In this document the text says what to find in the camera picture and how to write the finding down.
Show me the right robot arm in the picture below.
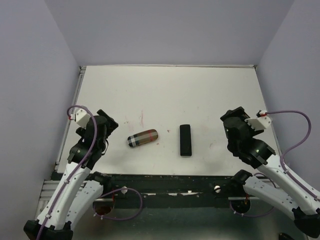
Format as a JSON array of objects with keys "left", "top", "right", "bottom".
[{"left": 220, "top": 106, "right": 320, "bottom": 239}]

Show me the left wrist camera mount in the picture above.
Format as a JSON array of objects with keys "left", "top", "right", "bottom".
[{"left": 68, "top": 108, "right": 91, "bottom": 129}]

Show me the aluminium frame rail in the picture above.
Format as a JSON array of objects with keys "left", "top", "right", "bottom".
[{"left": 39, "top": 180, "right": 60, "bottom": 201}]

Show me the black glasses case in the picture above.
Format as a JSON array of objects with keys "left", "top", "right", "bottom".
[{"left": 179, "top": 124, "right": 192, "bottom": 157}]

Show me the plaid glasses case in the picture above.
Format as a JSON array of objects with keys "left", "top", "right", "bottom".
[{"left": 127, "top": 129, "right": 159, "bottom": 148}]

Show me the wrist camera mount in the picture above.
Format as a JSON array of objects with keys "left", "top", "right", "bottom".
[
  {"left": 244, "top": 110, "right": 273, "bottom": 131},
  {"left": 68, "top": 108, "right": 91, "bottom": 129}
]

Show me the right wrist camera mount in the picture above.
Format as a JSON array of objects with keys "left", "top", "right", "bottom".
[{"left": 244, "top": 110, "right": 273, "bottom": 131}]

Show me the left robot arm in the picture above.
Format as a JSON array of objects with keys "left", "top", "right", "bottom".
[{"left": 23, "top": 105, "right": 119, "bottom": 240}]

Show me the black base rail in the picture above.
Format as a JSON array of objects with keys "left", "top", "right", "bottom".
[{"left": 51, "top": 171, "right": 261, "bottom": 210}]

